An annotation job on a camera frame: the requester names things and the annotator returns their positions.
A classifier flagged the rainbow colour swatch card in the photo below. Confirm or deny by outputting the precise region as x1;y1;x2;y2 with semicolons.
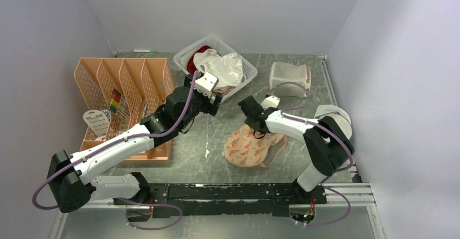
108;88;122;114

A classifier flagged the cylindrical white mesh laundry bag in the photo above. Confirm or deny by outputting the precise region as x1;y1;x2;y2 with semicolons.
269;62;311;99

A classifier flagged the white paper tag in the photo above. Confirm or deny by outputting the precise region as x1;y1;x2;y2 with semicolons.
82;110;110;137

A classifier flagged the white green marker pen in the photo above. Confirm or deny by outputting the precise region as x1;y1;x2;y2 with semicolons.
133;49;157;53

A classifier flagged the pink beige bra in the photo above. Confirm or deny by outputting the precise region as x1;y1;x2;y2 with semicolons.
213;86;235;96

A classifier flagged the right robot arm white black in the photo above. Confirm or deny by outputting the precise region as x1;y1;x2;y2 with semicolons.
238;95;354;203

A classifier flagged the white satin garment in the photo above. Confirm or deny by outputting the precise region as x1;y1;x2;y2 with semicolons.
192;49;244;88

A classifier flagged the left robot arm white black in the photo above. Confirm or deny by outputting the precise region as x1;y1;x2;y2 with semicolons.
47;86;222;213

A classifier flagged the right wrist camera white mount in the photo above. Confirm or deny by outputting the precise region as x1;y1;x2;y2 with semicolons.
260;95;280;110

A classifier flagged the floral mesh laundry bag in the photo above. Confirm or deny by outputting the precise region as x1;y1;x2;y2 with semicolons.
223;124;289;168

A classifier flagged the left wrist camera silver box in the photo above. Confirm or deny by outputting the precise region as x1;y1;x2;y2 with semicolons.
194;72;219;98

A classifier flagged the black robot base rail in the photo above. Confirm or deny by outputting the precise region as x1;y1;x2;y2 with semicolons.
128;172;327;218

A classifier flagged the white plastic laundry basket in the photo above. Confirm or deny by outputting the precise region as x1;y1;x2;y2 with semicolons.
173;35;258;103

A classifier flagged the orange plastic file organizer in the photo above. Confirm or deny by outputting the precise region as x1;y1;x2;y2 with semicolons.
74;58;175;151

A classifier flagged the base purple cable loop left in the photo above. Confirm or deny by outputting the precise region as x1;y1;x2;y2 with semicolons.
118;203;184;231

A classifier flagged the red velvet garment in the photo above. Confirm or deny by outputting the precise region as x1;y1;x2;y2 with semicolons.
187;46;216;75

